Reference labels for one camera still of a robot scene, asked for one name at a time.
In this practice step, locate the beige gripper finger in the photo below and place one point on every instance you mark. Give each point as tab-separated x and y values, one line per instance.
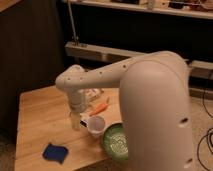
75	121

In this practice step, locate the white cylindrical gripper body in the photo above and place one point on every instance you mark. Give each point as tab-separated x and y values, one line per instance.
77	101

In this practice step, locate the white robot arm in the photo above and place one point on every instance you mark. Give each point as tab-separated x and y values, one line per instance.
154	106

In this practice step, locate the clear plastic bag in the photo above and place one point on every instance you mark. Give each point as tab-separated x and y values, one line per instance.
93	94

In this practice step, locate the orange carrot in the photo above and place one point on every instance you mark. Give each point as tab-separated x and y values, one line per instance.
101	107

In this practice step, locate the blue sponge cloth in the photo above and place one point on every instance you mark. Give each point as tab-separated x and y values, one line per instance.
55	153

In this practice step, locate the wooden shelf beam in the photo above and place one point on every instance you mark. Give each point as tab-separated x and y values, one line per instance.
199	69

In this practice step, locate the green bowl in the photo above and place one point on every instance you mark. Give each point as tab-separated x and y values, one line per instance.
114	142

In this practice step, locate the metal pole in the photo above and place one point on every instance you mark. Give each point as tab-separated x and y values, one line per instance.
75	37

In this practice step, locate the upper shelf with clutter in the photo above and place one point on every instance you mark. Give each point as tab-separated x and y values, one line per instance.
142	8

